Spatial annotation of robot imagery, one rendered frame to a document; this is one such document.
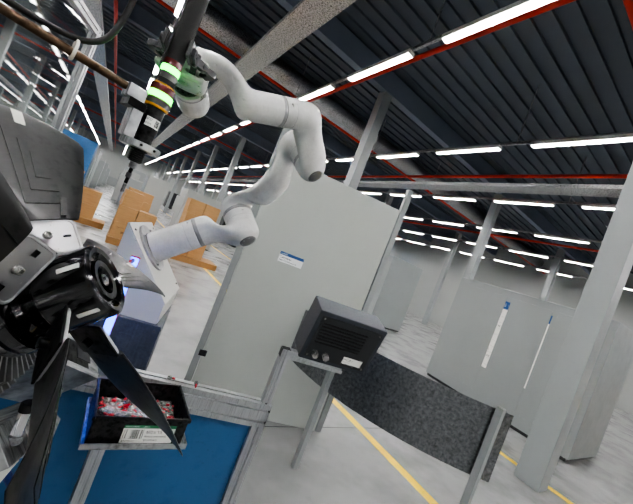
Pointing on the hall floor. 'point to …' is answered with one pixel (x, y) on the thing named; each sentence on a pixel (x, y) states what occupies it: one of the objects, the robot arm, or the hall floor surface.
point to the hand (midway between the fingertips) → (179, 46)
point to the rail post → (241, 465)
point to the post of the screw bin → (86, 476)
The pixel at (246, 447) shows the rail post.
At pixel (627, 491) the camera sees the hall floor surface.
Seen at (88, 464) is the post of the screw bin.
